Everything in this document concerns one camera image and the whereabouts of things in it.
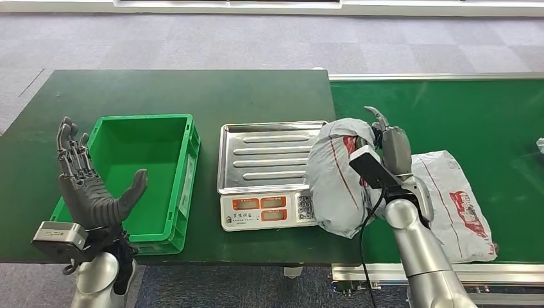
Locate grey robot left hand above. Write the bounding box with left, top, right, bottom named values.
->
left=56, top=117, right=149, bottom=230

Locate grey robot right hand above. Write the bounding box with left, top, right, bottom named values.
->
left=364, top=106, right=413, bottom=177

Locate grey mailer package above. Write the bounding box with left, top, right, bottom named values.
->
left=305, top=118, right=386, bottom=240

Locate green conveyor belt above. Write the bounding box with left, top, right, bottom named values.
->
left=330, top=79, right=544, bottom=265

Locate grey mailer with seam line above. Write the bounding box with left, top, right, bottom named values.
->
left=410, top=150, right=499, bottom=265

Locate green plastic crate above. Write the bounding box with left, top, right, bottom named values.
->
left=50, top=113, right=201, bottom=257

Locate steel scale tray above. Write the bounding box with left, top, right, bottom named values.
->
left=217, top=121, right=328, bottom=196

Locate white window sill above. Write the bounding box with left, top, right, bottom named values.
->
left=0, top=0, right=544, bottom=17

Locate white electronic scale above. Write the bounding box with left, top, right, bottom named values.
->
left=220, top=191, right=319, bottom=232

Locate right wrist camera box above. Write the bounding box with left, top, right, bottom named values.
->
left=349, top=145, right=402, bottom=190

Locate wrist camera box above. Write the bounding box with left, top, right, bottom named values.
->
left=349, top=145, right=402, bottom=190
left=31, top=221, right=90, bottom=262

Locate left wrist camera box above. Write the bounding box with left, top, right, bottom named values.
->
left=31, top=221, right=90, bottom=262

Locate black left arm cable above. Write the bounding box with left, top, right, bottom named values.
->
left=62, top=259, right=83, bottom=277

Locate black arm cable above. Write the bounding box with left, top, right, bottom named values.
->
left=359, top=187, right=387, bottom=308
left=62, top=259, right=83, bottom=277

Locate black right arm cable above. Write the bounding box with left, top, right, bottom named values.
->
left=359, top=187, right=387, bottom=308

